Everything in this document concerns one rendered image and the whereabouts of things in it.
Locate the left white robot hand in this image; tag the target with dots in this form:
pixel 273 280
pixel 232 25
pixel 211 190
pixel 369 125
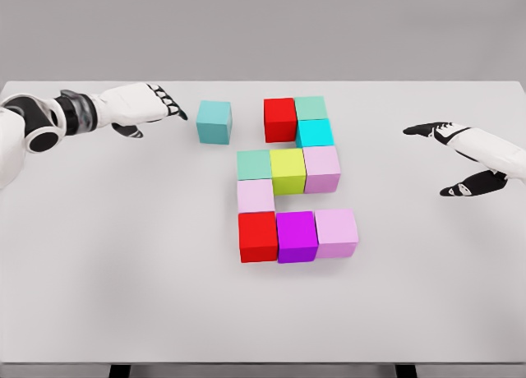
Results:
pixel 131 104

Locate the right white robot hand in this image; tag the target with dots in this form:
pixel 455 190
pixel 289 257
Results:
pixel 481 146

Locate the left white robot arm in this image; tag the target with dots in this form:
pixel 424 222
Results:
pixel 10 148

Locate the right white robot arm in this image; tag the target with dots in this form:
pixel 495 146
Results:
pixel 518 160

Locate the teal cube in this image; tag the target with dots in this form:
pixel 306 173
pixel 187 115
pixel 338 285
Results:
pixel 213 121

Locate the mint green cube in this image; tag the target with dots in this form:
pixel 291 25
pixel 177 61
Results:
pixel 253 164
pixel 310 107

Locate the red cube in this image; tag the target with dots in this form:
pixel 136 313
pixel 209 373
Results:
pixel 257 236
pixel 279 119

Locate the light pink cube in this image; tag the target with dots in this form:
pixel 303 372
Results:
pixel 255 195
pixel 322 168
pixel 337 232

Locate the bright cyan cube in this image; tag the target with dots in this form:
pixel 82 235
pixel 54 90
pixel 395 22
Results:
pixel 314 132

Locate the yellow-green cube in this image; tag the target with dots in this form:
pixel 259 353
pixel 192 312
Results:
pixel 287 170

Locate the purple cube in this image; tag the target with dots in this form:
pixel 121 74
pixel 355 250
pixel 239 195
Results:
pixel 296 236

